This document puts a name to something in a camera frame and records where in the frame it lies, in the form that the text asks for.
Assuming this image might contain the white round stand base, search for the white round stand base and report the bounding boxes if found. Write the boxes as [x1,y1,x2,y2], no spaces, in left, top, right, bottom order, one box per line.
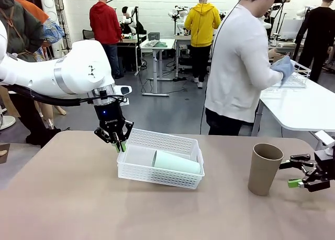
[0,115,16,130]

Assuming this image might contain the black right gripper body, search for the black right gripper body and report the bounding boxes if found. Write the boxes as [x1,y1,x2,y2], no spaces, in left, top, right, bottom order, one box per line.
[308,145,335,193]

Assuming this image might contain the blue towel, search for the blue towel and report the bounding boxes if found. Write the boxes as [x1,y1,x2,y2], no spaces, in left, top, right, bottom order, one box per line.
[270,56,295,88]

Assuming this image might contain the mannequin with orange garment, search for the mannequin with orange garment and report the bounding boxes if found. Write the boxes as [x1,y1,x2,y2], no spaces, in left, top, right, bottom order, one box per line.
[12,0,68,116]

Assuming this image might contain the mannequin with green jacket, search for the mannequin with green jacket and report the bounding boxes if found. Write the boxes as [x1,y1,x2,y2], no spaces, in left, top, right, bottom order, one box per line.
[0,0,62,148]

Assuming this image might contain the brown wooden board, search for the brown wooden board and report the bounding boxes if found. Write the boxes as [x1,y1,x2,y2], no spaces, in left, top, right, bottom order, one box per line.
[0,143,11,165]

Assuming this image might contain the white side table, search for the white side table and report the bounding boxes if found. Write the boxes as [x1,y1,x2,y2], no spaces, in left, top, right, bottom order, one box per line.
[251,77,335,157]

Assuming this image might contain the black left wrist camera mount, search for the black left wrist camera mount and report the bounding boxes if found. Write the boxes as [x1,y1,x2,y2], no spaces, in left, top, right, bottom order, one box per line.
[98,90,129,106]

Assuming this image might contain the white tower appliance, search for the white tower appliance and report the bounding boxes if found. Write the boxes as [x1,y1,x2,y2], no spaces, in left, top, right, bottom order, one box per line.
[39,0,69,59]

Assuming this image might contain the person's right forearm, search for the person's right forearm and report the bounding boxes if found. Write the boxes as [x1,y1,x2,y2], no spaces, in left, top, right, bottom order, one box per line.
[248,67,283,90]

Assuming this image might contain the brown cup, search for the brown cup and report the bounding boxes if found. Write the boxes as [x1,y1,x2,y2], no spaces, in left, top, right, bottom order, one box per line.
[272,52,286,64]
[248,143,284,196]

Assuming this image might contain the mint green cup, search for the mint green cup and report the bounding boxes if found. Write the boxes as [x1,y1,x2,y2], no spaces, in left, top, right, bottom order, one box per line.
[151,150,202,174]

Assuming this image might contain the white background desk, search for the white background desk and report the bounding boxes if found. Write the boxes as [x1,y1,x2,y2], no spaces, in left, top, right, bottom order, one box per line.
[140,38,176,97]

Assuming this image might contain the person in black top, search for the person in black top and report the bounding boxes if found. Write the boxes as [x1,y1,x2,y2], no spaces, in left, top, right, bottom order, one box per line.
[293,0,335,82]

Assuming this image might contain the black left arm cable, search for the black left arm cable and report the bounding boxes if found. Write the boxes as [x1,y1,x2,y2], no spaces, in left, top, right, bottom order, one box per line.
[0,84,124,106]

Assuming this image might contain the white perforated plastic basket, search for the white perforated plastic basket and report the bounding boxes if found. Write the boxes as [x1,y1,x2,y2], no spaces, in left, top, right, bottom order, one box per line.
[117,128,205,190]

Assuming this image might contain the person in yellow hoodie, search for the person in yellow hoodie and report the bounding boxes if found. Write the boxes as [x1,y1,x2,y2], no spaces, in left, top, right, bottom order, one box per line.
[184,0,222,89]

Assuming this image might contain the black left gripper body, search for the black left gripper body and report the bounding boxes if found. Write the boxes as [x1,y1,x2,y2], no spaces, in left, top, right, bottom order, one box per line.
[94,102,127,133]

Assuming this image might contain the white wire rack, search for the white wire rack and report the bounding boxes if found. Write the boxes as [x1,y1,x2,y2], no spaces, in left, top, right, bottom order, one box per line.
[272,59,311,89]

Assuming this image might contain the person in red hoodie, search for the person in red hoodie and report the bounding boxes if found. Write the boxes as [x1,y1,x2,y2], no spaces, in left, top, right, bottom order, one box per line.
[89,0,124,80]

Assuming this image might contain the person in white top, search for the person in white top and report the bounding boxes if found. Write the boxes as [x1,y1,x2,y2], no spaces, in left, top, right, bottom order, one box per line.
[205,0,295,136]

